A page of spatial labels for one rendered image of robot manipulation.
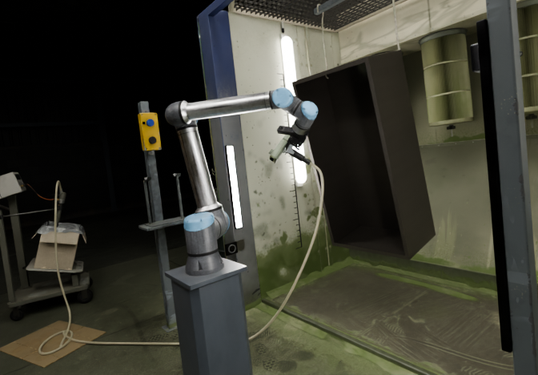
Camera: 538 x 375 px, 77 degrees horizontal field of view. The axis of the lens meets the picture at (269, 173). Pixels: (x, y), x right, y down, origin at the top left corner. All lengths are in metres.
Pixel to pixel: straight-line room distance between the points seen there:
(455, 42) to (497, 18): 2.14
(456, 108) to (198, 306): 2.40
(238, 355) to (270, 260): 1.15
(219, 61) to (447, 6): 1.75
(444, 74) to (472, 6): 0.49
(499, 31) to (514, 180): 0.35
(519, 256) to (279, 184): 2.09
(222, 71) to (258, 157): 0.71
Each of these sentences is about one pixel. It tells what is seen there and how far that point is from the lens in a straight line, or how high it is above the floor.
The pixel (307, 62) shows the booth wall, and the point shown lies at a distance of 3.26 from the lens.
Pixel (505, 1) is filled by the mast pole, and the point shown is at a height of 1.46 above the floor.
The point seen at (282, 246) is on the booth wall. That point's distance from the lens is 2.92.
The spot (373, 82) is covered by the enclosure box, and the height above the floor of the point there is 1.50.
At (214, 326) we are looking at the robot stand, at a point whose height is 0.41.
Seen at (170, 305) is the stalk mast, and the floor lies 0.17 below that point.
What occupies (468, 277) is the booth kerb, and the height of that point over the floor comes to 0.11.
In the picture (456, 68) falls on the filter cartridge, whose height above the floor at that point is 1.68.
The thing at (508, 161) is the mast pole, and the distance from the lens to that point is 1.00.
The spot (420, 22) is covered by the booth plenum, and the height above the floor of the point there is 2.08.
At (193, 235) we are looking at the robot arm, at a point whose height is 0.83.
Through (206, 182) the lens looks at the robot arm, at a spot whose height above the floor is 1.06.
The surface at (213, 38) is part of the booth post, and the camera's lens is 2.72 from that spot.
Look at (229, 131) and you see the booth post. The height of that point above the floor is 1.38.
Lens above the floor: 1.17
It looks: 3 degrees down
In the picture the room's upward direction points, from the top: 6 degrees counter-clockwise
